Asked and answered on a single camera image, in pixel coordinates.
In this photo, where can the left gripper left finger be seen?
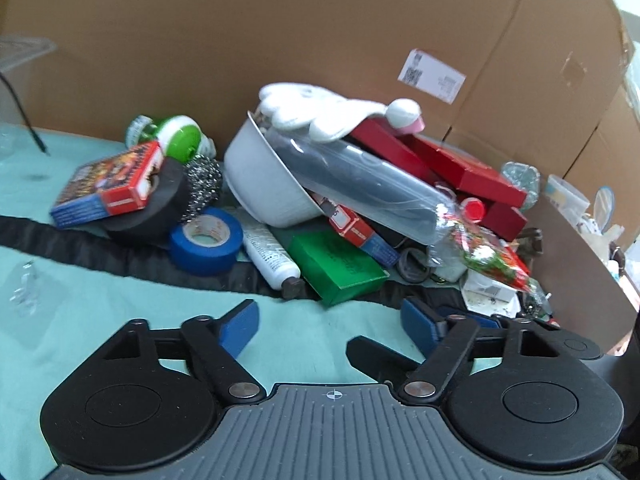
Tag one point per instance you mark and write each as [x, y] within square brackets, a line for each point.
[215, 344]

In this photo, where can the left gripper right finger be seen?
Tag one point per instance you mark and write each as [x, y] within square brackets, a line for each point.
[446, 346]

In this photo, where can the red gift box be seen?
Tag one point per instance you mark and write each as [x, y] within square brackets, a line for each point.
[466, 173]

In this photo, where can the cardboard sorting box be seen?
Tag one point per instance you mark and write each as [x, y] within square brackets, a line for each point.
[585, 298]

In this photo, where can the white tube black cap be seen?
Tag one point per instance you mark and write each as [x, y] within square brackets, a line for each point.
[279, 270]

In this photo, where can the colorful candy bag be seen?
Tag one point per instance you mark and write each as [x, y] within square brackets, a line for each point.
[481, 251]

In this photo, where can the blue tape roll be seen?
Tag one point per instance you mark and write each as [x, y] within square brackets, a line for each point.
[208, 244]

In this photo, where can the green small box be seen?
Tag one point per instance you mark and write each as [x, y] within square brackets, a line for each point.
[335, 269]

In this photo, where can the red cap glue bottle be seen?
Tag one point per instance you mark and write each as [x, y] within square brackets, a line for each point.
[473, 209]

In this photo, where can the dark red jewelry box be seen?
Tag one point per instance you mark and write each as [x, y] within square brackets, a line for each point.
[504, 221]

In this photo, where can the black tape roll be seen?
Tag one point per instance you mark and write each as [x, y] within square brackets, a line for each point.
[167, 204]

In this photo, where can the red blue small box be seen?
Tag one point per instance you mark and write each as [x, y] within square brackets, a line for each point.
[357, 232]

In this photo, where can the steel wool scrubber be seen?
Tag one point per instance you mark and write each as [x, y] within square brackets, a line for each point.
[205, 179]

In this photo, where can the white ceramic bowl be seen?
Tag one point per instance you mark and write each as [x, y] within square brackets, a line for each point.
[262, 184]

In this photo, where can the crushed clear plastic bottle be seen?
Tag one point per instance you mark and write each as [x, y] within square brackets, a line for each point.
[526, 178]

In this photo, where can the clear plastic tube case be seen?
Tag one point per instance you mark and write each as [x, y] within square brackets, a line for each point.
[366, 184]

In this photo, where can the playing card box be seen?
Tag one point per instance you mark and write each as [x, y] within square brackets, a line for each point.
[109, 187]

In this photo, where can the clear plastic cup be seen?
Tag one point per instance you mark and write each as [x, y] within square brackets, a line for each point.
[567, 199]

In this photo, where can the green white round container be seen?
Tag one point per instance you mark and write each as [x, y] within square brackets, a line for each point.
[180, 137]

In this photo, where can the white cloth glove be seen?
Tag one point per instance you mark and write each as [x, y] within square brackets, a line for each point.
[328, 116]

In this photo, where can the white shipping label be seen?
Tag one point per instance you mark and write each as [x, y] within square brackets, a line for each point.
[431, 76]

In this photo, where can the large cardboard backdrop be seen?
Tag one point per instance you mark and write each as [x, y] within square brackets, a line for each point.
[544, 78]

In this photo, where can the clear plastic bin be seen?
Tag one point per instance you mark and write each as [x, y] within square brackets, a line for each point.
[18, 55]

